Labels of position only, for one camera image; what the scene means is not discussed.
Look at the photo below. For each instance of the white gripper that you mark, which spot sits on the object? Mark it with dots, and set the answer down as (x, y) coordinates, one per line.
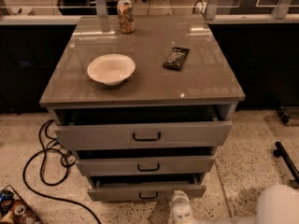
(183, 209)

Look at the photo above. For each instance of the grey bottom drawer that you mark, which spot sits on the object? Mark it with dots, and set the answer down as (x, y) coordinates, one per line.
(144, 188)

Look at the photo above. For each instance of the grey drawer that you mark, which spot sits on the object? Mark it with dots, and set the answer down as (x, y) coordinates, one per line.
(153, 161)
(144, 135)
(144, 188)

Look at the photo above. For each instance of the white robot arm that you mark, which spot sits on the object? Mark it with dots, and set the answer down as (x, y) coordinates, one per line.
(277, 204)

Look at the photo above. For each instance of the grey middle drawer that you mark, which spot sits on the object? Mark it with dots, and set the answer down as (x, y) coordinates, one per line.
(153, 161)

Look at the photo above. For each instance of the grey drawer cabinet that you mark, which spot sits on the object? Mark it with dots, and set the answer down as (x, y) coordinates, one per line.
(204, 89)

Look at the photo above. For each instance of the grey top drawer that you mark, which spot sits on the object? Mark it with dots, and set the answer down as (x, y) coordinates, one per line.
(144, 135)

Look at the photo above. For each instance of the black pole on floor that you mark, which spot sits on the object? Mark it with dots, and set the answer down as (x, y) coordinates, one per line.
(280, 151)

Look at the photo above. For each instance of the black snack bar packet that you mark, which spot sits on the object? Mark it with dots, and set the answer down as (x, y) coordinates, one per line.
(176, 58)

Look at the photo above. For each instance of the white bowl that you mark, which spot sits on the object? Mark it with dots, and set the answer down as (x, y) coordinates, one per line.
(111, 69)

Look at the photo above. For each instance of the yellow soda can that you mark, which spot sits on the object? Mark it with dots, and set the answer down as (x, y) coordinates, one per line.
(126, 16)

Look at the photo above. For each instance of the dark floor bracket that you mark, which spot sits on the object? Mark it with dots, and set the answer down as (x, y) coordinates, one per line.
(289, 115)

